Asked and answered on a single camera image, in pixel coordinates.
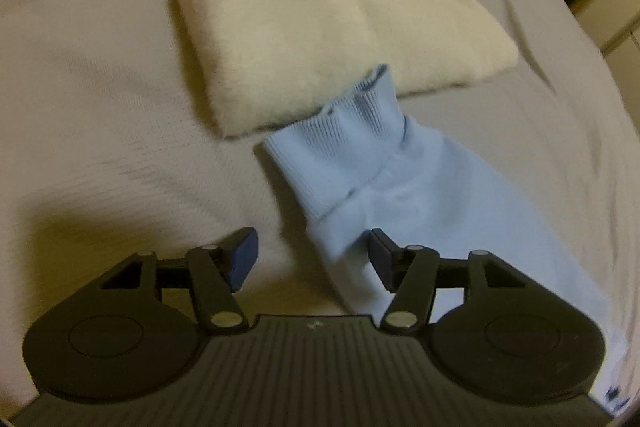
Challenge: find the light blue sweatshirt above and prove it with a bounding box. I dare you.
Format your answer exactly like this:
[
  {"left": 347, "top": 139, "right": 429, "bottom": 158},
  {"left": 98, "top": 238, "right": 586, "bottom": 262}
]
[{"left": 264, "top": 65, "right": 628, "bottom": 414}]

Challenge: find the cream folded fluffy garment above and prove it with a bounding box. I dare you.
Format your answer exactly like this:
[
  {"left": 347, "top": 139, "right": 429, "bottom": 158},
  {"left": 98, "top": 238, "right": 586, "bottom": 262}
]
[{"left": 178, "top": 0, "right": 518, "bottom": 136}]

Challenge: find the white wardrobe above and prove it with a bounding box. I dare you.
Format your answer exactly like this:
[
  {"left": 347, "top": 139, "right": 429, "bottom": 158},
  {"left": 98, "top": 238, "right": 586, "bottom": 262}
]
[{"left": 572, "top": 0, "right": 640, "bottom": 124}]

